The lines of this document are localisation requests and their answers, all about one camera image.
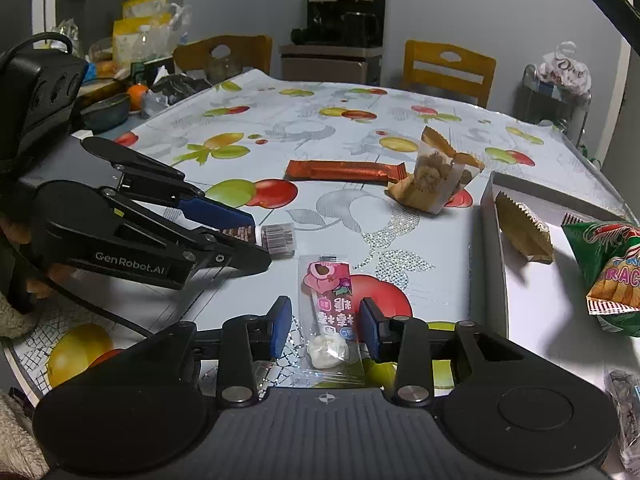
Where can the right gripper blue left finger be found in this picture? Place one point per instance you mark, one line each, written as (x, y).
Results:
(245, 340)

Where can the brown paper snack packet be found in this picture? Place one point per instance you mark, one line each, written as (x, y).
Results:
(528, 234)

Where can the fruit pattern tablecloth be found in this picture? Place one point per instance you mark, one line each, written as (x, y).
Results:
(234, 142)

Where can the grey shallow tray box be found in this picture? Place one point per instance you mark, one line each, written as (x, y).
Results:
(542, 307)

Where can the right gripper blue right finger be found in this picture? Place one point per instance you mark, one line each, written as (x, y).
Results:
(405, 342)

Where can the yellow bags pile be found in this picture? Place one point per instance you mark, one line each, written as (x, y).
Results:
(148, 30)

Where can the green chips bag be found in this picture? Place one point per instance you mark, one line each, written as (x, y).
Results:
(607, 253)

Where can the dark candies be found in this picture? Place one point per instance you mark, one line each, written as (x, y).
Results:
(277, 239)

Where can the metal shelf cart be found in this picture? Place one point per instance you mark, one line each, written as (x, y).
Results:
(540, 102)

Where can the white Dove plastic bag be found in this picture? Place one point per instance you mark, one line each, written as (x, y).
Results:
(561, 68)

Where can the dark ceramic bowl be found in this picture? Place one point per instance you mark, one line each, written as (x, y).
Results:
(107, 114)

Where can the pink marshmallow candy packet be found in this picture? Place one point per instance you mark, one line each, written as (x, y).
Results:
(328, 318)

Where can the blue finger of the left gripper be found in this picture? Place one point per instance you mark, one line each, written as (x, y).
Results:
(150, 181)
(176, 232)

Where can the orange fruit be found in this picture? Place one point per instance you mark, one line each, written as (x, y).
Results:
(136, 92)

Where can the black water dispenser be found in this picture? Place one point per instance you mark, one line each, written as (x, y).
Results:
(341, 42)

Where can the orange-red long snack bar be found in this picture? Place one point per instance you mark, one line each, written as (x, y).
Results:
(334, 170)

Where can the wooden chair left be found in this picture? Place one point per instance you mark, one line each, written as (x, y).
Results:
(223, 57)

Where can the clear bag of brown biscuits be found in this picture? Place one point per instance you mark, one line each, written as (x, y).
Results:
(440, 172)

